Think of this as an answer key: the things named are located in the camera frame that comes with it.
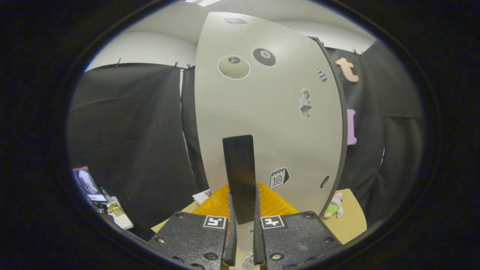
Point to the white spine book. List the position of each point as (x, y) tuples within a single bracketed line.
[(202, 195)]

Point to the pink and green plush toy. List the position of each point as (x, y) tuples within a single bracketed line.
[(333, 206)]

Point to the brass coloured object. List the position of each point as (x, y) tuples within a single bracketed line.
[(116, 210)]

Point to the white side table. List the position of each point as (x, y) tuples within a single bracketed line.
[(123, 222)]

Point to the white slipper shoe red print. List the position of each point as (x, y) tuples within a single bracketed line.
[(249, 261)]

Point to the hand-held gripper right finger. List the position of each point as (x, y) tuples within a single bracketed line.
[(296, 236)]

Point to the ceiling light panel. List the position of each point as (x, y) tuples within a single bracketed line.
[(206, 2)]

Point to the dark grey shoe cabinet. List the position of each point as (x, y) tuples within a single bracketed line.
[(343, 123)]

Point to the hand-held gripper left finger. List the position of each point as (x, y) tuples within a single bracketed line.
[(191, 236)]

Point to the black backdrop cloth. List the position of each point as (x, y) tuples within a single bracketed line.
[(131, 131)]

